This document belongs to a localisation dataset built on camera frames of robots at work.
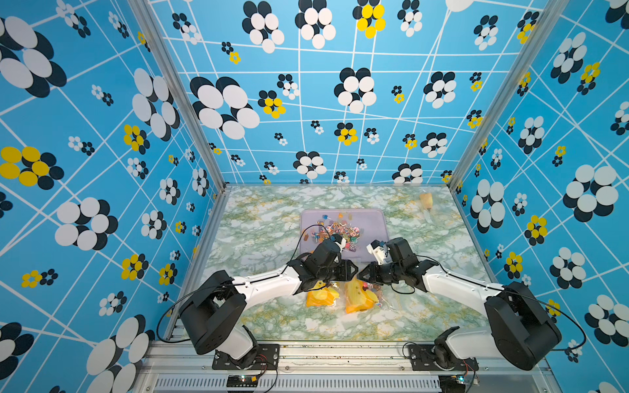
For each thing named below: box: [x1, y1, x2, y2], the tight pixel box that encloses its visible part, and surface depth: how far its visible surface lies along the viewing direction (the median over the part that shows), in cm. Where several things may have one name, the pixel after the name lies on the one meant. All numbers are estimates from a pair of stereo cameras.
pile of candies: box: [311, 221, 361, 253], surface depth 102 cm
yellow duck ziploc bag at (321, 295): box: [305, 280, 340, 308], surface depth 85 cm
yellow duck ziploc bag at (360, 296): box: [343, 277, 384, 315], surface depth 83 cm
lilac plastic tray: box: [299, 208, 390, 262], surface depth 107 cm
